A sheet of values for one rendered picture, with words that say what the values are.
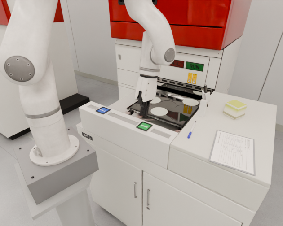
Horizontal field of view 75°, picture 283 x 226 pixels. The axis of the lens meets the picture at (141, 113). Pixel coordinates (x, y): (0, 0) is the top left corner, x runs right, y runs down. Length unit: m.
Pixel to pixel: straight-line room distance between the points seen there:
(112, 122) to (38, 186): 0.39
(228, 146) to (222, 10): 0.69
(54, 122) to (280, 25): 2.44
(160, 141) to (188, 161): 0.13
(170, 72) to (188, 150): 0.74
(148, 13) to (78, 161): 0.58
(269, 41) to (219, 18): 1.58
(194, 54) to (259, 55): 1.54
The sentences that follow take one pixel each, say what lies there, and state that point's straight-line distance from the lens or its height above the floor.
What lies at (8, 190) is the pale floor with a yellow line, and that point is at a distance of 2.15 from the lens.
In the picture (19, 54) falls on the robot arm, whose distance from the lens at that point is 0.60.
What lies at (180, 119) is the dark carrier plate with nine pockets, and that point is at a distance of 1.03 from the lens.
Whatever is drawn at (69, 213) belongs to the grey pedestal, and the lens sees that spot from 1.04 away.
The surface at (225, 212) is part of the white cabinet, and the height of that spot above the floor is 0.74.
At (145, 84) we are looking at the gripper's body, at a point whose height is 1.18.
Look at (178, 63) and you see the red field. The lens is 1.29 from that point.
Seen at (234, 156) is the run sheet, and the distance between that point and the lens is 0.76.
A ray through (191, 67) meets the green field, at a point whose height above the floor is 1.09.
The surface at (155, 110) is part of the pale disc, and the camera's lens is 1.09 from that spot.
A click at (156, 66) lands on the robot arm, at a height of 1.24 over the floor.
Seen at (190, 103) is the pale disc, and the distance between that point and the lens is 1.21.
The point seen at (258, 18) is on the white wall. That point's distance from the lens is 2.65.
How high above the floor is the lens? 1.44
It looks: 31 degrees down
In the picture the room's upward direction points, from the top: straight up
